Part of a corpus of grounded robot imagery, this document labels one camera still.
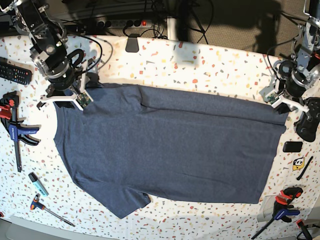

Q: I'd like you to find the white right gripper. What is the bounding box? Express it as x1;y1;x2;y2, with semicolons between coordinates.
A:
36;58;102;110

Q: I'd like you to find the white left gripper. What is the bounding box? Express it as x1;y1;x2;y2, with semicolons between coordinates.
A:
259;81;309;113

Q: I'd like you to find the blue grey T-shirt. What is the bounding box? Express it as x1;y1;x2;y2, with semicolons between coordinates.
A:
54;84;287;218

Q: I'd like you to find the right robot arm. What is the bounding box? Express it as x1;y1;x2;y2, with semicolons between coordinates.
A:
0;0;98;111

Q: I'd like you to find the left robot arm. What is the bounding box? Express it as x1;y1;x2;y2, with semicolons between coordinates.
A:
259;0;320;114

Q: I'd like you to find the black game controller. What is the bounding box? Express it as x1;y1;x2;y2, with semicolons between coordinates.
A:
294;97;320;143

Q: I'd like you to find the small black rectangular case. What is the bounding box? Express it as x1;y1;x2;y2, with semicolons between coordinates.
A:
282;141;303;153

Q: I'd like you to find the yellow panda sticker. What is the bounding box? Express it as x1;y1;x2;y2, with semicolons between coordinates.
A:
292;156;305;171

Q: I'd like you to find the white power strip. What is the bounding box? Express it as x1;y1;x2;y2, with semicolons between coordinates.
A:
96;19;153;29

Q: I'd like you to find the black table clip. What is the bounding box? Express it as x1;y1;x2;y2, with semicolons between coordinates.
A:
125;33;140;53

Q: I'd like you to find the black TV remote control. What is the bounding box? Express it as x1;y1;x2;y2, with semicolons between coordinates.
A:
0;57;32;86

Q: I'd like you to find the blue black bar clamp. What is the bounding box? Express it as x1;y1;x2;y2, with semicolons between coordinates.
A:
0;91;40;173

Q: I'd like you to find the thin black strip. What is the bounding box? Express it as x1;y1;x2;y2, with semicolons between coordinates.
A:
296;156;314;181

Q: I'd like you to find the blue red bar clamp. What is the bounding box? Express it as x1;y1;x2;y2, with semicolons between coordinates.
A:
251;187;304;240

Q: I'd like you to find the light blue highlighter marker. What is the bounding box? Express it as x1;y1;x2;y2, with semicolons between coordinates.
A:
28;172;49;197

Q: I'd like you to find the white metal table leg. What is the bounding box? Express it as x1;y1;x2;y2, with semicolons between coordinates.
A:
166;16;178;41

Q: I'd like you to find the terrazzo pattern tablecloth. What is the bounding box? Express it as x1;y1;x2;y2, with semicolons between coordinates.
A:
0;34;320;240

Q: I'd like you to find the red black corner clamp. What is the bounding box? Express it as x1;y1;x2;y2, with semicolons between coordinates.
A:
296;219;313;240

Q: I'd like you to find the orange blue T-handle screwdriver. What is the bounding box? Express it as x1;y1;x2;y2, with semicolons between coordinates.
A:
30;193;75;227

